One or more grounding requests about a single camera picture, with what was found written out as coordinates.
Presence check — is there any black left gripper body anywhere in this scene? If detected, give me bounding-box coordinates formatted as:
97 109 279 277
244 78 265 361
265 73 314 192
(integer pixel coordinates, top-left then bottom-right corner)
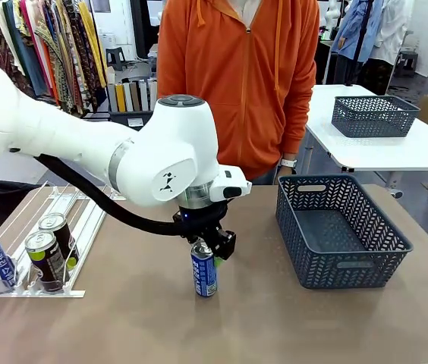
172 203 231 244

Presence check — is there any black Pepsi can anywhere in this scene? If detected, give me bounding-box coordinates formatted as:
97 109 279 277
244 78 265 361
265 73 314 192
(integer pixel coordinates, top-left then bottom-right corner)
38 212 80 271
24 229 68 294

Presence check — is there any person's left forearm orange sleeve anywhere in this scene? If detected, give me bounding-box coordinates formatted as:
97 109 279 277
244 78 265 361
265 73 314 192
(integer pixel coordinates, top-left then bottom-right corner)
277 71 320 162

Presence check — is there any person's left hand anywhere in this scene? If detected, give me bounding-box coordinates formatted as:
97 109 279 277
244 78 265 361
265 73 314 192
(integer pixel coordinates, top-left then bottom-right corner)
276 165 298 187

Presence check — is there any box of fabric swatches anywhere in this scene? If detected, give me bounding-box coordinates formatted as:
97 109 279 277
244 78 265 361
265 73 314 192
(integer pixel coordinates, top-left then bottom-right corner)
106 77 159 128

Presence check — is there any person in orange hoodie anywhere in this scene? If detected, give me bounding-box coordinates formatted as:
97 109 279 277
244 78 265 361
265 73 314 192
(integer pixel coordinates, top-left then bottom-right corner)
156 0 321 182

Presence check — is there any white table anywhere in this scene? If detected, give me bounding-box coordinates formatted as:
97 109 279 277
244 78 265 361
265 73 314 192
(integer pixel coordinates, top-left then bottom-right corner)
304 83 428 198

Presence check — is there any black step stool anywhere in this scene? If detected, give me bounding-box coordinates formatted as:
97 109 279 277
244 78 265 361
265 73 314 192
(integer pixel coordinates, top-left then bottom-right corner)
105 45 127 70

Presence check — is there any shallow grey lattice basket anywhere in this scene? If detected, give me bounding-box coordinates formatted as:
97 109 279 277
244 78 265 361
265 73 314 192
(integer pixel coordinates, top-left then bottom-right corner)
330 95 421 139

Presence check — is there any rack of hanging fabrics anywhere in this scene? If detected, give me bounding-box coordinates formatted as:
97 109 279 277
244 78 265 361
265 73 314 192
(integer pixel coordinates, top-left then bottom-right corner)
0 0 109 115

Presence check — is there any black stand pole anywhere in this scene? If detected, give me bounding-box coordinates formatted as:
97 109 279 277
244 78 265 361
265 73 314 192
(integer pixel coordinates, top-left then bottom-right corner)
345 0 375 87

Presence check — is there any mannequin with blue shirt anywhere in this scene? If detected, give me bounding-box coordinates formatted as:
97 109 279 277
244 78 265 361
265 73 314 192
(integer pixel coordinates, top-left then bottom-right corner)
329 0 384 86

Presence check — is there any grey plastic stool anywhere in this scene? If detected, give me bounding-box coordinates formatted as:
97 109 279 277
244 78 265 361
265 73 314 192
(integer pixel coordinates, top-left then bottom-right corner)
395 48 420 79

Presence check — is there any mannequin with white shirt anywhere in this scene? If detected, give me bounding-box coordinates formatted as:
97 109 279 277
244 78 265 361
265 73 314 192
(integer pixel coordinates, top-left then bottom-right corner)
367 0 417 96

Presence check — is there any black corrugated cable hose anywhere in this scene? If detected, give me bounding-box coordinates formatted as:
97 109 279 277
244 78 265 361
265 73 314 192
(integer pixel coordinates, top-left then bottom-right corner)
33 152 200 238

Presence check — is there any tall grey handled basket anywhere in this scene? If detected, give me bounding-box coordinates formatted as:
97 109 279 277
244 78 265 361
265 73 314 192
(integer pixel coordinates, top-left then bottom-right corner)
275 174 414 290

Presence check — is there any white wire can dispenser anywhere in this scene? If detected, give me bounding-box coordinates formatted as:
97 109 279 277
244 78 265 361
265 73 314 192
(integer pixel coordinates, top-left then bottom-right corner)
0 181 128 299

